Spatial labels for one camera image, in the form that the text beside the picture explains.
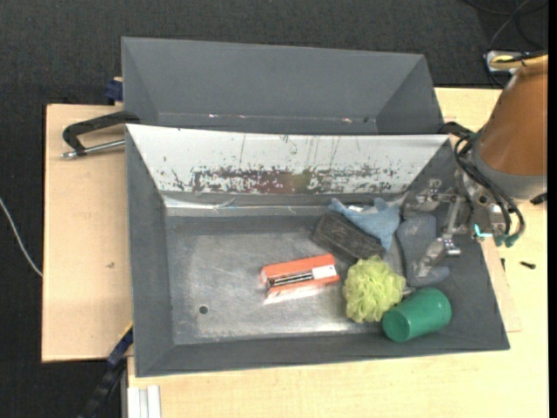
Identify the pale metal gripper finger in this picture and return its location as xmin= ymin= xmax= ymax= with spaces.
xmin=401 ymin=179 xmax=456 ymax=218
xmin=413 ymin=235 xmax=462 ymax=278

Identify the grey-blue soft toy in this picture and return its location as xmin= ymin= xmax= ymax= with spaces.
xmin=395 ymin=213 xmax=451 ymax=288

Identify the light blue cloth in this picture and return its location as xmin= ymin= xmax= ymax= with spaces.
xmin=326 ymin=197 xmax=402 ymax=253

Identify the green cup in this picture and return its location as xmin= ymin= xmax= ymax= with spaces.
xmin=381 ymin=287 xmax=453 ymax=344

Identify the yellow-green mesh sponge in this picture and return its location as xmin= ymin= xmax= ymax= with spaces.
xmin=341 ymin=254 xmax=407 ymax=325

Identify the black flat block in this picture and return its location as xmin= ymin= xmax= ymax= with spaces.
xmin=311 ymin=212 xmax=386 ymax=266

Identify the orange box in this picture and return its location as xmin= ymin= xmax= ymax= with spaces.
xmin=259 ymin=253 xmax=341 ymax=300

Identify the grey metal bin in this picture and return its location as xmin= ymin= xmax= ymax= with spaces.
xmin=120 ymin=36 xmax=511 ymax=378

